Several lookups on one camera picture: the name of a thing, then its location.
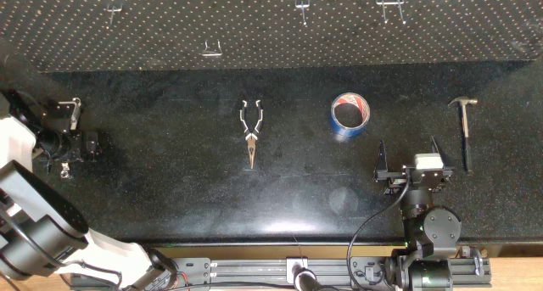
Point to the roll of blue tape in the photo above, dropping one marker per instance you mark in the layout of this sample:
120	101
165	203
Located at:
339	127

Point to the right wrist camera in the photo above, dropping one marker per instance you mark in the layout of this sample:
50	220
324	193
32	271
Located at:
428	160

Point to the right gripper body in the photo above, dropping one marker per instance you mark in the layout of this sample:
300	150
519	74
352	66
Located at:
424	178

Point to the black pegboard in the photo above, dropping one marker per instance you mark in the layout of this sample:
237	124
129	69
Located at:
271	36

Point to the black and white pliers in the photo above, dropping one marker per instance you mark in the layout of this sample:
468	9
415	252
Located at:
251	147

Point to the mounting rail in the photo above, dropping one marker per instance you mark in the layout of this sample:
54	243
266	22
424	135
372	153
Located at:
254	267

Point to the metal hook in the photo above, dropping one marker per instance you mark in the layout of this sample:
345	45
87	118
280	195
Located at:
113	9
390	2
302	4
212	54

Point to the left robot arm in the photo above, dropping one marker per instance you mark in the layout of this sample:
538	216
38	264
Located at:
38	227

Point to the hammer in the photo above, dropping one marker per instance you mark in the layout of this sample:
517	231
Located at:
465	125

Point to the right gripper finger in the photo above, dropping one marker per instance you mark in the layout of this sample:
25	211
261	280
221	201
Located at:
438	151
382	161

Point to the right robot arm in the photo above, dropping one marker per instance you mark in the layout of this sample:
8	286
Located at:
439	227

